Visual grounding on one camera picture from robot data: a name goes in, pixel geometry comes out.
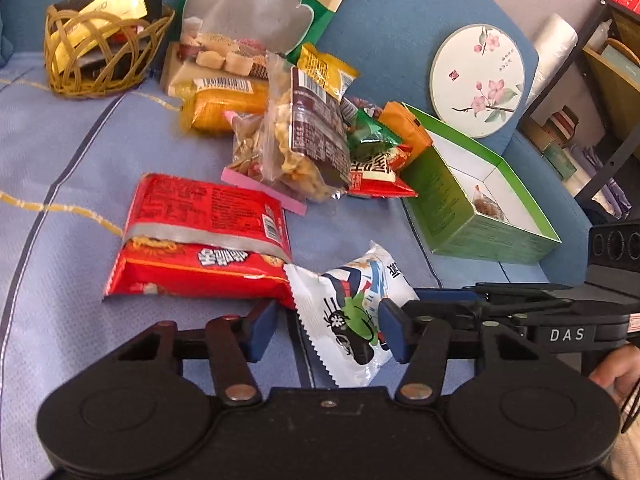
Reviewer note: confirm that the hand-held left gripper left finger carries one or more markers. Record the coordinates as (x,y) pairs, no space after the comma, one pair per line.
(262,332)

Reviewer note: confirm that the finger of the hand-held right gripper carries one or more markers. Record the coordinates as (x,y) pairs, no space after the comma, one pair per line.
(525,297)
(505,316)

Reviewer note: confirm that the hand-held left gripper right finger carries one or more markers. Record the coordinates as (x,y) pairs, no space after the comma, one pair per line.
(393,331)

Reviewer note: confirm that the green cardboard box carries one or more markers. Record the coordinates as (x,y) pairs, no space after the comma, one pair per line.
(450,210)

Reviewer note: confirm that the red and white snack packet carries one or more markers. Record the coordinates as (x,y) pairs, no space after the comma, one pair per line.
(375,180)

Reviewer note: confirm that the person's right hand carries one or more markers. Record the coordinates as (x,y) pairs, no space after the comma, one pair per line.
(617,367)

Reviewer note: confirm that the red noodle packet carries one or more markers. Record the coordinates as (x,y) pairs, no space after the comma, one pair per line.
(200,280)
(200,200)

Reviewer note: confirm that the small brown snack packet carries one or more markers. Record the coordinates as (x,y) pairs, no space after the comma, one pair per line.
(490,205)

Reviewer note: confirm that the folded purple cloth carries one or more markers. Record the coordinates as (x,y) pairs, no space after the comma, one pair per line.
(595,170)

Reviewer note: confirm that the black metal shelf rack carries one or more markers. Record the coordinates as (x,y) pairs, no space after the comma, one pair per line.
(625,145)

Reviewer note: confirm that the person's beige trousers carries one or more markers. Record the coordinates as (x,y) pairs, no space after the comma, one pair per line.
(629,452)

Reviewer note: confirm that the clear bag with pink edge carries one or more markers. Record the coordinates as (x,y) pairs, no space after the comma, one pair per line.
(247,145)

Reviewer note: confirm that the tan cardboard box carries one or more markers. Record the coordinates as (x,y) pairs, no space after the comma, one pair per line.
(615,90)

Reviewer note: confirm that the small green snack packet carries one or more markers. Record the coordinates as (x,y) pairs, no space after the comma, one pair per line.
(372,135)

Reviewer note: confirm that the clear bag with brown label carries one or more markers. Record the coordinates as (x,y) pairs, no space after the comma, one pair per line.
(310,125)

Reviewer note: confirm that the orange corn snack packet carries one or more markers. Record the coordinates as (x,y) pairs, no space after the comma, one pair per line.
(220,107)

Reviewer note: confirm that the round floral lid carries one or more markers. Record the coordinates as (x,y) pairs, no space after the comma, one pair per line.
(475,70)

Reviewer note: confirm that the white squeeze bottle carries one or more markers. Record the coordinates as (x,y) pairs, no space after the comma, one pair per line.
(600,37)

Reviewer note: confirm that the clear plastic film roll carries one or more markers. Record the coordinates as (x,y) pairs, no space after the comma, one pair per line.
(555,40)

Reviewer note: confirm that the light blue sheet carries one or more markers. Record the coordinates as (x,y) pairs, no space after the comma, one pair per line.
(75,160)

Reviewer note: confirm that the small yellow snack packet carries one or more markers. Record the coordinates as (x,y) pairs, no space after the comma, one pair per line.
(325,70)

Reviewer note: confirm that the beige candy packet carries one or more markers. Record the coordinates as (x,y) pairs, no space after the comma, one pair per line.
(175,72)

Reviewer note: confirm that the blue sofa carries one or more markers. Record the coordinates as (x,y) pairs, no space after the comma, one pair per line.
(400,20)

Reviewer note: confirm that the wicker basket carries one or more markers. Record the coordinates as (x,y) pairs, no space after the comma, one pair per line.
(75,80)

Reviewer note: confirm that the large green snack bag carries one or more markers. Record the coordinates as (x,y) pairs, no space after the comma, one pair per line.
(240,15)

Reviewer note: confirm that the gold foil packet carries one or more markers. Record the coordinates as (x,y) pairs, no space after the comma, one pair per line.
(112,10)

